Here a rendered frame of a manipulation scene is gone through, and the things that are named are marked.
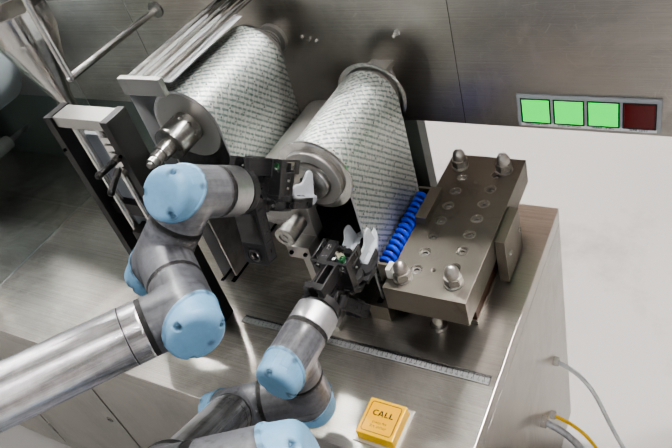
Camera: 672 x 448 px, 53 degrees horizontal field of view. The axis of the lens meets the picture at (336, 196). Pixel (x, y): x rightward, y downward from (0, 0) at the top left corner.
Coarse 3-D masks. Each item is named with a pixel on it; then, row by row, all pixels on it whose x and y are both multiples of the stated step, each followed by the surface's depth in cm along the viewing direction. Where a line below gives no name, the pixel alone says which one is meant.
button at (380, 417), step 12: (372, 408) 117; (384, 408) 117; (396, 408) 116; (372, 420) 116; (384, 420) 115; (396, 420) 114; (360, 432) 115; (372, 432) 114; (384, 432) 113; (396, 432) 113; (384, 444) 113; (396, 444) 113
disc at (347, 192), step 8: (288, 144) 115; (296, 144) 114; (304, 144) 113; (312, 144) 113; (280, 152) 118; (288, 152) 117; (320, 152) 113; (328, 152) 112; (336, 160) 112; (344, 168) 113; (344, 176) 114; (344, 184) 116; (352, 184) 115; (344, 192) 117; (352, 192) 117; (344, 200) 119
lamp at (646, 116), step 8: (624, 104) 118; (624, 112) 119; (632, 112) 118; (640, 112) 117; (648, 112) 117; (624, 120) 120; (632, 120) 119; (640, 120) 118; (648, 120) 118; (648, 128) 119
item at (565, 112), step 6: (558, 102) 123; (564, 102) 123; (570, 102) 122; (576, 102) 122; (582, 102) 121; (558, 108) 124; (564, 108) 124; (570, 108) 123; (576, 108) 122; (582, 108) 122; (558, 114) 125; (564, 114) 124; (570, 114) 124; (576, 114) 123; (582, 114) 123; (558, 120) 126; (564, 120) 125; (570, 120) 125; (576, 120) 124; (582, 120) 124
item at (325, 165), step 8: (296, 152) 115; (304, 152) 114; (312, 152) 113; (304, 160) 114; (312, 160) 113; (320, 160) 113; (328, 160) 113; (320, 168) 114; (328, 168) 113; (336, 168) 114; (328, 176) 114; (336, 176) 114; (336, 184) 115; (336, 192) 116; (320, 200) 120; (328, 200) 119; (336, 200) 118
